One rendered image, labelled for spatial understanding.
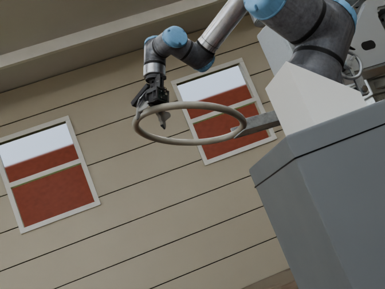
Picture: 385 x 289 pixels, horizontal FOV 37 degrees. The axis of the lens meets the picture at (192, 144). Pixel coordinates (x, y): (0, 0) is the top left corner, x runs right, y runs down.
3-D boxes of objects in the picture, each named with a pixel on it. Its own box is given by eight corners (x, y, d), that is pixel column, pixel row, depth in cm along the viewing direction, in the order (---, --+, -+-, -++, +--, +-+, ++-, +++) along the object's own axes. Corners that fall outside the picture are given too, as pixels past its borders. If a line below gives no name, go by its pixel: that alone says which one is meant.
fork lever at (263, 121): (350, 106, 287) (346, 97, 288) (373, 91, 270) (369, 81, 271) (231, 141, 261) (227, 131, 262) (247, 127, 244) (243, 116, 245)
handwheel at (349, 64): (357, 82, 272) (344, 54, 275) (369, 74, 263) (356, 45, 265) (332, 90, 266) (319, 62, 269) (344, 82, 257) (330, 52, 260)
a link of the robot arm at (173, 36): (195, 34, 228) (177, 47, 238) (171, 19, 223) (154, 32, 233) (189, 53, 224) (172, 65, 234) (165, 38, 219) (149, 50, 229)
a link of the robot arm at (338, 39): (355, 67, 164) (371, 16, 169) (313, 36, 157) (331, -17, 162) (318, 77, 177) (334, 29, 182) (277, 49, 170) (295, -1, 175)
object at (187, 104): (223, 150, 275) (223, 144, 276) (266, 114, 231) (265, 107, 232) (121, 140, 261) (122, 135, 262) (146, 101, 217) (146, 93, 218)
